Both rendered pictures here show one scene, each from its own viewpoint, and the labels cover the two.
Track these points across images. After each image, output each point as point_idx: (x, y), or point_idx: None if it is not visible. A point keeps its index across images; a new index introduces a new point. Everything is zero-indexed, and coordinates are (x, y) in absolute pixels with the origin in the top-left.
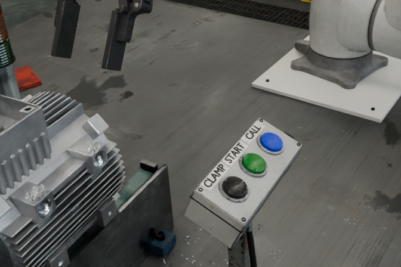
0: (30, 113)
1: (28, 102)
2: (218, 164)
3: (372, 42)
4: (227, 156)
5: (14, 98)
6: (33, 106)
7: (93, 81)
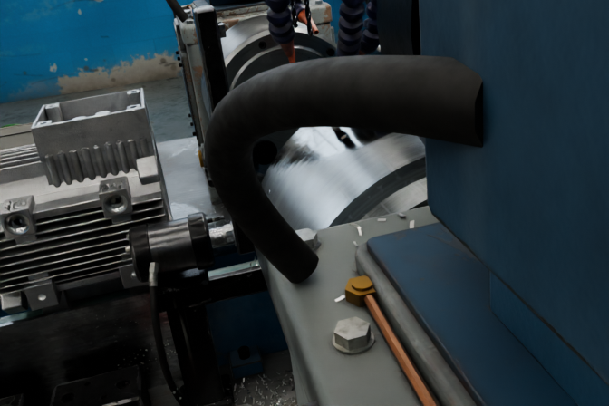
0: (58, 102)
1: (0, 163)
2: (26, 123)
3: None
4: (14, 125)
5: (38, 114)
6: (44, 107)
7: None
